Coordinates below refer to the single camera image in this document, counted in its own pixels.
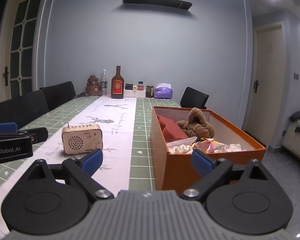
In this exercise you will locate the brown bear figurine jar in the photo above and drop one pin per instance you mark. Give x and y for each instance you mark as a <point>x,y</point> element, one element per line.
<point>93,87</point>

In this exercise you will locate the black chair left near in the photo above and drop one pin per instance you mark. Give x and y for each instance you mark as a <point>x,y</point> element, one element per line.
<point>24,109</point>

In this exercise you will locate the black chair left far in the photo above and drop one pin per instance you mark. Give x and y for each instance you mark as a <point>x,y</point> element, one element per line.
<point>58,94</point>

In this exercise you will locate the white plastic bag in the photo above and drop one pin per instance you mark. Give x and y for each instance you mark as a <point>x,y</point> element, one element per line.
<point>229,148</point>

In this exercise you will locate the Deeyeo wet wipes pack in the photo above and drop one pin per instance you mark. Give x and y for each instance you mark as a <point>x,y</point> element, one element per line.
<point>209,145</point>

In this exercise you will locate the black wall shelf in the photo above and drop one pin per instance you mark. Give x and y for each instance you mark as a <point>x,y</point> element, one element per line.
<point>177,4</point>

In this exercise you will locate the black chair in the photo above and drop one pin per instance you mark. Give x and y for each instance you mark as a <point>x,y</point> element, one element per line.
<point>24,109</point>
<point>193,98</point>
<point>58,94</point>

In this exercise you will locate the dark red sponge block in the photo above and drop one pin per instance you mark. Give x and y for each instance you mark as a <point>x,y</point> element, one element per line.
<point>170,130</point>

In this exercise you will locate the white box stand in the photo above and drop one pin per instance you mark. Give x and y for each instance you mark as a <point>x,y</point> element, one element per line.
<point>134,94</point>

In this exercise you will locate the pink white crochet flower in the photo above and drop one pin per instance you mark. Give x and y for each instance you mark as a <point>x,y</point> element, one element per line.
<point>182,149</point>

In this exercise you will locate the small black jar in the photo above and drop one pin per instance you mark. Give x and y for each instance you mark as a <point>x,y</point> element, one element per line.
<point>129,86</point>

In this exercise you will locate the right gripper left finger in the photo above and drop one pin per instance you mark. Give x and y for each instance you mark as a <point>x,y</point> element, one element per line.
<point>78,173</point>

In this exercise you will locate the purple tissue pack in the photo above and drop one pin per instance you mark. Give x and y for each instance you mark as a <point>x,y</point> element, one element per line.
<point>163,91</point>

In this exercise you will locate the clear bubble wrap bag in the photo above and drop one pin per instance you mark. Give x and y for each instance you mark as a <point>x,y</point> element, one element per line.
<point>186,142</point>

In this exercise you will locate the glass paned door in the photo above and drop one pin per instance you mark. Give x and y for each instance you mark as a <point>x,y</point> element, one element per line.
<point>17,33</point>

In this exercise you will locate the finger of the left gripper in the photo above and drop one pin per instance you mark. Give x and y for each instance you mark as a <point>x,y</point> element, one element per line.
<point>8,127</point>
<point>37,135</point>

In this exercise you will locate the small red label bottle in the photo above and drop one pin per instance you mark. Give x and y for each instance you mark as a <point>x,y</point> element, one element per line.
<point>140,86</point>

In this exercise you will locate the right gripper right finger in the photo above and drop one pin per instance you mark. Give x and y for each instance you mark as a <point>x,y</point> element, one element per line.
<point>214,174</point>

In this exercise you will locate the black chair far right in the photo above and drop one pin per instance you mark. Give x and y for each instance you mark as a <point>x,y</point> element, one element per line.
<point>193,98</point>

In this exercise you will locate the brown liquor bottle red label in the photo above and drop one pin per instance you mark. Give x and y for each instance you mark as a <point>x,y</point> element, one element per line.
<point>117,83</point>

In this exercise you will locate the dark glass jar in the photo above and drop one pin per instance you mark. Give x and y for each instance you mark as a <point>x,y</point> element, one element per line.
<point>149,92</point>

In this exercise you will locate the clear plastic water bottle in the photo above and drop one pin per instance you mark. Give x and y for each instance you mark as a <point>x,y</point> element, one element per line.
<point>104,82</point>

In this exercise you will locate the beige sofa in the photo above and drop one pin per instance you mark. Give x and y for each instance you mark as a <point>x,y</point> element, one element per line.
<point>291,139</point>

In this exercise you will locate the orange cardboard storage box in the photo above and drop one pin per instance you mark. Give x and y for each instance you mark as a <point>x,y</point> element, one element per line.
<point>179,172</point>

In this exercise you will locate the brown plush knot toy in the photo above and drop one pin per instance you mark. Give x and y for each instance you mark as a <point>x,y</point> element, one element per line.
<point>196,125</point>

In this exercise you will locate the wooden radio box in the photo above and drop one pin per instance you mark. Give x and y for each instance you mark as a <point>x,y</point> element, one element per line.
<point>81,139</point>

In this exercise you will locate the cream door right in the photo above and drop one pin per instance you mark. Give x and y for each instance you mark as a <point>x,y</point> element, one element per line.
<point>267,82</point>

